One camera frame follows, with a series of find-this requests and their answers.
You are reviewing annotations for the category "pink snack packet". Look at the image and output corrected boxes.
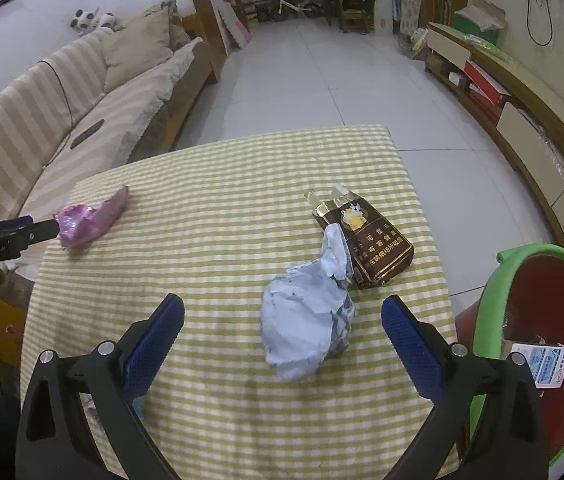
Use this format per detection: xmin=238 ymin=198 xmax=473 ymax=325
xmin=53 ymin=186 xmax=131 ymax=249

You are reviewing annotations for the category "brown cigarette pack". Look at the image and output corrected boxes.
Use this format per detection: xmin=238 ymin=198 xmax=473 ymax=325
xmin=304 ymin=186 xmax=416 ymax=291

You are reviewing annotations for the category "patterned cushion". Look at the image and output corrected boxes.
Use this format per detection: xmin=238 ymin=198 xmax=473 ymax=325
xmin=147 ymin=0 xmax=193 ymax=52

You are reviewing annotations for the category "small white blue carton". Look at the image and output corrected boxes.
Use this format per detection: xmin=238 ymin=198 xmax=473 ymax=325
xmin=509 ymin=342 xmax=564 ymax=391

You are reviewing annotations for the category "plain beige cushion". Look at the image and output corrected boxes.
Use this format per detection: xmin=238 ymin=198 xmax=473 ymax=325
xmin=99 ymin=7 xmax=176 ymax=94

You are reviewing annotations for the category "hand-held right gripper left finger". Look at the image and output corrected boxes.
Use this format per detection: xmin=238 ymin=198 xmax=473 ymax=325
xmin=14 ymin=294 xmax=186 ymax=480

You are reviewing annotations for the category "wooden chair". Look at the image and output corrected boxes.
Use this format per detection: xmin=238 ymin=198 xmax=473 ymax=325
xmin=334 ymin=0 xmax=379 ymax=35

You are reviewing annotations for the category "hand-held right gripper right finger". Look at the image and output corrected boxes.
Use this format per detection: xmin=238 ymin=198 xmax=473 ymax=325
xmin=381 ymin=295 xmax=549 ymax=480

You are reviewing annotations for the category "hanging black cable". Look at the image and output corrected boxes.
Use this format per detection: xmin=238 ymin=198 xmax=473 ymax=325
xmin=526 ymin=0 xmax=556 ymax=47

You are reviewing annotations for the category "white paper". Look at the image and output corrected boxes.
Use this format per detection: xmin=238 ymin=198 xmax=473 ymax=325
xmin=261 ymin=224 xmax=358 ymax=382

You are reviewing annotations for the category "long wooden tv cabinet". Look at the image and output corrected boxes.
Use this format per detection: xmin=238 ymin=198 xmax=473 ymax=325
xmin=424 ymin=21 xmax=564 ymax=262

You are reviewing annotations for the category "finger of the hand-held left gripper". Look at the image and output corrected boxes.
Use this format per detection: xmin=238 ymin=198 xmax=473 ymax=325
xmin=0 ymin=215 xmax=61 ymax=267

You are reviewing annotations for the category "red basin with green rim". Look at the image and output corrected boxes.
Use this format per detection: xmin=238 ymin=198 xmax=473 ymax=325
xmin=469 ymin=243 xmax=564 ymax=480

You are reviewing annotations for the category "pink leaning board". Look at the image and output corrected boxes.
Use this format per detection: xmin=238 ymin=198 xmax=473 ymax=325
xmin=214 ymin=2 xmax=253 ymax=51

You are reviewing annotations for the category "green box with cardboard flaps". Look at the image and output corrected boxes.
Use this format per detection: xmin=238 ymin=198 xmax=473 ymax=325
xmin=452 ymin=5 xmax=508 ymax=47

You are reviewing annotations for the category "yellow green paper sheet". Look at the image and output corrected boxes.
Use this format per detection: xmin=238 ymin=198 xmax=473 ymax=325
xmin=464 ymin=34 xmax=519 ymax=67

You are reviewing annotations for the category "black remote control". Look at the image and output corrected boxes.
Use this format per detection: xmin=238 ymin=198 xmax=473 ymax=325
xmin=70 ymin=118 xmax=106 ymax=149

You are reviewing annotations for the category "striped beige sofa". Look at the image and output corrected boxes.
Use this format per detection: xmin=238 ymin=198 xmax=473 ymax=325
xmin=0 ymin=10 xmax=229 ymax=282

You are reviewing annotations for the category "small balance bicycle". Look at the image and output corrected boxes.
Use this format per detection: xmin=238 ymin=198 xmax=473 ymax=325
xmin=254 ymin=0 xmax=324 ymax=24

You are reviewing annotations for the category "black white plush toy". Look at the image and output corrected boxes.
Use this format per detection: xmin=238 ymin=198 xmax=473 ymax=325
xmin=71 ymin=7 xmax=124 ymax=37

